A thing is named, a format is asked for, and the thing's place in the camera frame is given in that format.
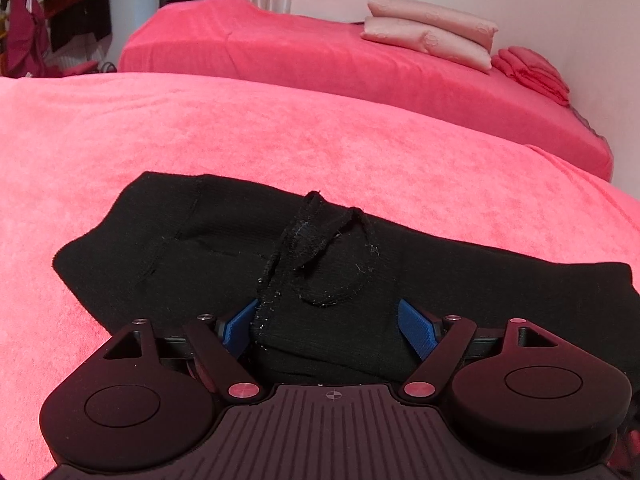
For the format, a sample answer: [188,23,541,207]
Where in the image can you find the rack of hanging clothes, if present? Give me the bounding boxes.
[0,0,117,79]

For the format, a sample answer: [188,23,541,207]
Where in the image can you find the stack of folded red blankets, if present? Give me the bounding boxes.
[491,46,572,108]

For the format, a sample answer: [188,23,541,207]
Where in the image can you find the bed with pink cover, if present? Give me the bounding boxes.
[117,0,615,182]

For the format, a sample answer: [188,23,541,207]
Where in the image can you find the black pants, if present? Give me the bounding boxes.
[51,171,640,387]

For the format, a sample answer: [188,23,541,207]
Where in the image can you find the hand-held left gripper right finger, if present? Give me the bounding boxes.
[397,298,562,402]

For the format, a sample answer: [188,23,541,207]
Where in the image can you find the pale pink pillow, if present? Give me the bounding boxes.
[367,0,500,49]
[360,16,494,73]

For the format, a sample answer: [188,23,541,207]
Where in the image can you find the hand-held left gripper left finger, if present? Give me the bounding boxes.
[102,298,264,404]

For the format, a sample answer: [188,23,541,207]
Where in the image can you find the pink fleece blanket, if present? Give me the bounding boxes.
[0,72,640,476]

